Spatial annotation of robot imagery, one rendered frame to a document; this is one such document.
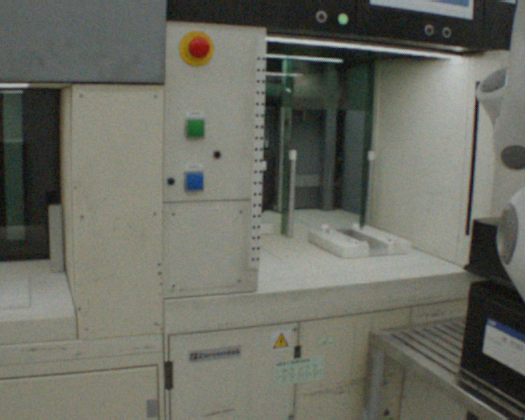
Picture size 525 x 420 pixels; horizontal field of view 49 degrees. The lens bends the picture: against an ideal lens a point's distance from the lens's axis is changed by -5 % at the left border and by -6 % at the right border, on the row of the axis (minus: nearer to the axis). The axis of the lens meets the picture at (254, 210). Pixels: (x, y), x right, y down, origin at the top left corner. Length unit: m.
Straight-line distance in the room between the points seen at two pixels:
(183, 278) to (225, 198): 0.18
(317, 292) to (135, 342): 0.40
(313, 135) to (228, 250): 1.10
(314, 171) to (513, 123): 1.44
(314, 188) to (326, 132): 0.22
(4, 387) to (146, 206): 0.44
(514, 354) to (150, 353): 0.69
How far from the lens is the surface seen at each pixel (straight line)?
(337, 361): 1.39
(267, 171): 1.76
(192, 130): 1.13
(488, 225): 1.12
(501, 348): 1.14
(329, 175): 2.21
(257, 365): 1.30
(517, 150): 0.91
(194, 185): 1.14
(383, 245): 1.60
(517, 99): 0.88
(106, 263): 1.14
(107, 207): 1.12
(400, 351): 1.28
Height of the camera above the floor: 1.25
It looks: 10 degrees down
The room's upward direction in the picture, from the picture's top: 2 degrees clockwise
